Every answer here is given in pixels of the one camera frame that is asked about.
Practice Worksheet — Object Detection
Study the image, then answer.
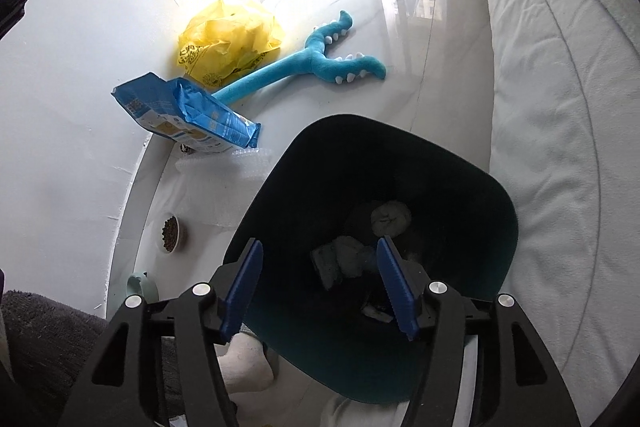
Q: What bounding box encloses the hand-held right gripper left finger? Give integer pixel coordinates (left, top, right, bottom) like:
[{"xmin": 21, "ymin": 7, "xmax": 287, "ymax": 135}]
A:
[{"xmin": 57, "ymin": 238, "xmax": 265, "ymax": 427}]

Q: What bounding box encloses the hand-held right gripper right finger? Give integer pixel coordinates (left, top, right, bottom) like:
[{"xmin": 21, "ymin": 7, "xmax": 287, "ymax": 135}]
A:
[{"xmin": 376, "ymin": 236, "xmax": 582, "ymax": 427}]

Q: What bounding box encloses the dark teal bin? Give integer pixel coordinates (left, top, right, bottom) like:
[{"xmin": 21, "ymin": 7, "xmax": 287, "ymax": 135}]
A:
[{"xmin": 222, "ymin": 114, "xmax": 518, "ymax": 405}]

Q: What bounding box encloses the person's white socked foot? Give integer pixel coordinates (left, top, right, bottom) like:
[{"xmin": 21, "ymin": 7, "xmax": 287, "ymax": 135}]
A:
[
  {"xmin": 215, "ymin": 332, "xmax": 276, "ymax": 395},
  {"xmin": 320, "ymin": 394, "xmax": 416, "ymax": 427}
]

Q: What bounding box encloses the white pet food bowl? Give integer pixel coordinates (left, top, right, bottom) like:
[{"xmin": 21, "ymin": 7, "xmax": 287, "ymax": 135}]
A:
[{"xmin": 156, "ymin": 213, "xmax": 190, "ymax": 254}]

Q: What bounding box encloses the pale green bowl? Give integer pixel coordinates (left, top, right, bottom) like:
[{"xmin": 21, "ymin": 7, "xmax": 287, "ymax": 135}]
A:
[{"xmin": 125, "ymin": 273, "xmax": 160, "ymax": 308}]

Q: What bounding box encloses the blue pet food bag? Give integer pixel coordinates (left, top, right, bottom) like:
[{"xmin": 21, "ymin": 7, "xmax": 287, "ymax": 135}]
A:
[{"xmin": 111, "ymin": 73, "xmax": 262, "ymax": 155}]

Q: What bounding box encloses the yellow plastic bag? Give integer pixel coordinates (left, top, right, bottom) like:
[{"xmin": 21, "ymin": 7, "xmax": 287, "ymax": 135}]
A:
[{"xmin": 174, "ymin": 0, "xmax": 285, "ymax": 88}]

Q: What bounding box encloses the dark grey rug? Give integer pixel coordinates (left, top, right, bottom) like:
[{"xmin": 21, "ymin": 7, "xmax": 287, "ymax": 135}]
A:
[{"xmin": 0, "ymin": 289, "xmax": 181, "ymax": 427}]

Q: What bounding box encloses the blue plush toy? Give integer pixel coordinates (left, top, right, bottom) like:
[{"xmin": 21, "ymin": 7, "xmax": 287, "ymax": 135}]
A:
[{"xmin": 211, "ymin": 10, "xmax": 387, "ymax": 108}]

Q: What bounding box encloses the pale grey bed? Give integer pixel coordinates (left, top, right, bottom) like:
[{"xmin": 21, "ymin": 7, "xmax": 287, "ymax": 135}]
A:
[{"xmin": 442, "ymin": 0, "xmax": 640, "ymax": 427}]

